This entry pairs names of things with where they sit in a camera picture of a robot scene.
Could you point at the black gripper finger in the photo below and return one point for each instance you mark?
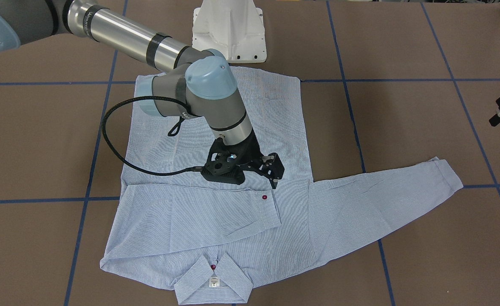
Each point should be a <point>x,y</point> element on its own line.
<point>274,183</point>

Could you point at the light blue striped shirt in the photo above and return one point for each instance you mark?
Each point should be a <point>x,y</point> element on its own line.
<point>213,243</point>

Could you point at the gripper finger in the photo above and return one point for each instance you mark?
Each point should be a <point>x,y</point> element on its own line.
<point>495,119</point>

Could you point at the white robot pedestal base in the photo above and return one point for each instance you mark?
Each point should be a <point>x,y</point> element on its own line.
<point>235,28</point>

